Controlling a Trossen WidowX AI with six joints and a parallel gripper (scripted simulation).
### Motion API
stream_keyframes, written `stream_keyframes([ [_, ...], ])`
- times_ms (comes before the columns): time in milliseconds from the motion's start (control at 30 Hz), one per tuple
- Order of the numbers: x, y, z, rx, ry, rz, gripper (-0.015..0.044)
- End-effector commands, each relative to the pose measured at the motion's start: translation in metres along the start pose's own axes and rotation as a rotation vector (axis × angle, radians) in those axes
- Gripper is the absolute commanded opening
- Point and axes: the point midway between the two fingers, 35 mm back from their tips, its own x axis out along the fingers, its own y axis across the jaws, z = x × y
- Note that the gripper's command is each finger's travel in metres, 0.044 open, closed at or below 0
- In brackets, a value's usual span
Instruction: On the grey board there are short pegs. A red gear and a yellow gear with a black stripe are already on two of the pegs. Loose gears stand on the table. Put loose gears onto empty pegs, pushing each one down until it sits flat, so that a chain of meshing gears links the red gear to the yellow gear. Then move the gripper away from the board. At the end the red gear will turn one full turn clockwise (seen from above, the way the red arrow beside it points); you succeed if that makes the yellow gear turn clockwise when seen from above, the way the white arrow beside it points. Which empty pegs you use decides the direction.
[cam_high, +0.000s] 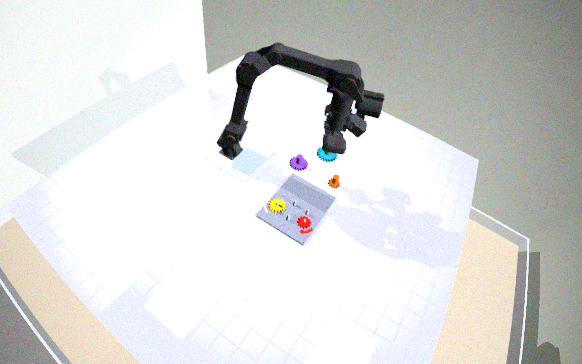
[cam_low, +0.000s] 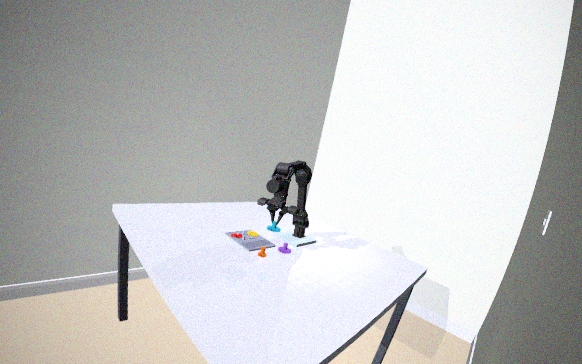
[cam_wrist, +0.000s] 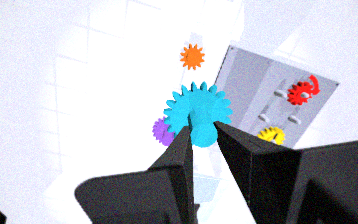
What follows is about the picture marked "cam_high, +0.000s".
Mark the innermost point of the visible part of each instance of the purple gear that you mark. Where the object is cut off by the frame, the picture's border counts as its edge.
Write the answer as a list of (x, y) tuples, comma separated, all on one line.
[(298, 163)]

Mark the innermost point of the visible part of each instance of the yellow gear with black stripe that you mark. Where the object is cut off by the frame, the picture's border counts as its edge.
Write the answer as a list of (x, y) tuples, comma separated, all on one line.
[(272, 205)]

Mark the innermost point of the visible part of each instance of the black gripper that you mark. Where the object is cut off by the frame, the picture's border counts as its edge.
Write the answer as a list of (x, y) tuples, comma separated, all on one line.
[(333, 124)]

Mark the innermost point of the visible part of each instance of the cyan gear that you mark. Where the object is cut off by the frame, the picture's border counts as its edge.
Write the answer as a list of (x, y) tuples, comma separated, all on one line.
[(326, 156)]

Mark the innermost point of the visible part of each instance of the orange gear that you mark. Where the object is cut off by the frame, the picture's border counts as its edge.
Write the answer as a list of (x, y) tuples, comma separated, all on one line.
[(334, 182)]

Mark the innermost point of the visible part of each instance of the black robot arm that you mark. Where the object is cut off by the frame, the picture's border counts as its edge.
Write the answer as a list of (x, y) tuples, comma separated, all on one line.
[(345, 83)]

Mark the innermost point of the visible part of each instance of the red gear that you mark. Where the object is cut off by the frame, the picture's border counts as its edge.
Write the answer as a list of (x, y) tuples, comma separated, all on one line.
[(302, 224)]

